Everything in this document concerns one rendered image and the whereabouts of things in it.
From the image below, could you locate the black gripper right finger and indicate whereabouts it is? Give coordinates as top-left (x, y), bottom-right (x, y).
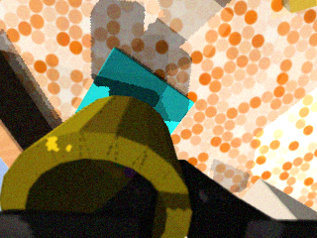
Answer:
top-left (179, 160), bottom-right (317, 238)

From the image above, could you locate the yellow cup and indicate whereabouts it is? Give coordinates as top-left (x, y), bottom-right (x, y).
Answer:
top-left (0, 95), bottom-right (192, 238)

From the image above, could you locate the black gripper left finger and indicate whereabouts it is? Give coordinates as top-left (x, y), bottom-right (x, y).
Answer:
top-left (0, 173), bottom-right (158, 238)

